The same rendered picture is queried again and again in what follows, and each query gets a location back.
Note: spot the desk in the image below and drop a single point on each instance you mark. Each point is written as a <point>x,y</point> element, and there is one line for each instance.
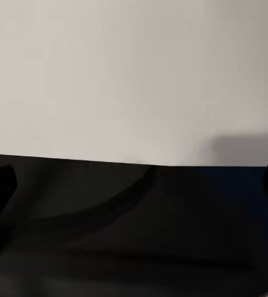
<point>193,231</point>

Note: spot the monitor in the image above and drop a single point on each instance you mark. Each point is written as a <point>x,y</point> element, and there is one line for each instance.
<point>153,82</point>

